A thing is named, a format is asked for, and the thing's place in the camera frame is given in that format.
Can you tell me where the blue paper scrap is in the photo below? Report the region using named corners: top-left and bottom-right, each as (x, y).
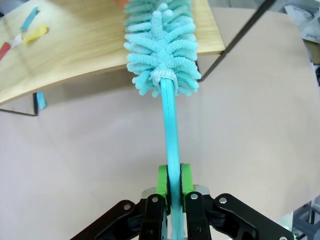
top-left (36, 91), bottom-right (48, 110)
top-left (19, 6), bottom-right (41, 31)

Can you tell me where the teal microfiber duster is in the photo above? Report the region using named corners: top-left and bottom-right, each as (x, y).
top-left (123, 0), bottom-right (202, 240)

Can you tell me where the red paper scrap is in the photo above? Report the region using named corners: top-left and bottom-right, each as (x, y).
top-left (0, 41), bottom-right (12, 62)

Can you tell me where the yellow paper scrap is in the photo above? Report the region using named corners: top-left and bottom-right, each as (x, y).
top-left (22, 23), bottom-right (49, 44)

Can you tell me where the two-tier wooden shelf black frame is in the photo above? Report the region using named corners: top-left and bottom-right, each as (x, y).
top-left (0, 0), bottom-right (277, 118)

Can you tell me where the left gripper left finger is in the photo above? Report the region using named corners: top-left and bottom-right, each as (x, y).
top-left (69, 164), bottom-right (172, 240)

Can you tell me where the white paper scrap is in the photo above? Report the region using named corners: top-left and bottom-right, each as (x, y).
top-left (9, 33), bottom-right (24, 48)

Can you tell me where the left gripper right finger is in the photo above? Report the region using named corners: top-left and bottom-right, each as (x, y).
top-left (180, 162), bottom-right (295, 240)

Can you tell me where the white printed package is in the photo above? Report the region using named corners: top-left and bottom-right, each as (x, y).
top-left (283, 4), bottom-right (320, 41)

